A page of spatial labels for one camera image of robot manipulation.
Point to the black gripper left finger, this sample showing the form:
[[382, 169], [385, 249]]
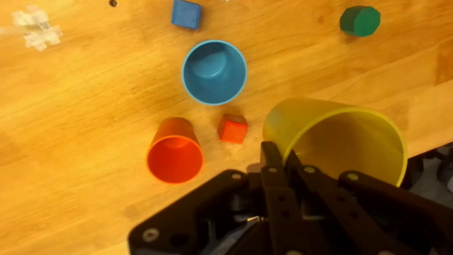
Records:
[[276, 203]]

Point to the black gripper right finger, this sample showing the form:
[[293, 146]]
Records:
[[358, 212]]

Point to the orange wooden cube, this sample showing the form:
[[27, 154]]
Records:
[[232, 129]]

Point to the green wooden cylinder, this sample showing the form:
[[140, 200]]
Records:
[[360, 21]]

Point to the yellow plastic cup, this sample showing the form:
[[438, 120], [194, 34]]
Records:
[[340, 136]]

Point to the blue wooden cube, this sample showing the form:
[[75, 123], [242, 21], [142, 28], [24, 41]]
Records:
[[186, 13]]

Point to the orange plastic cup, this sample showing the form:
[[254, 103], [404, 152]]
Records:
[[176, 157]]

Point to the blue plastic cup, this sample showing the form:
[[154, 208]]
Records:
[[214, 72]]

